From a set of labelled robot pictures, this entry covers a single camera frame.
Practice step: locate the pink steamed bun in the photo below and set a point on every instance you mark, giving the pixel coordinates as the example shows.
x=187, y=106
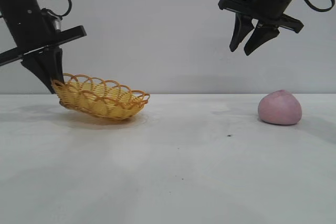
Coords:
x=279, y=108

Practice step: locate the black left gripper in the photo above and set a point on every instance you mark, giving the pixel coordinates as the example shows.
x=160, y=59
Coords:
x=29, y=24

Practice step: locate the yellow woven wicker basket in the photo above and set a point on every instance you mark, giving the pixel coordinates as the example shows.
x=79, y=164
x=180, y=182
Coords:
x=102, y=100

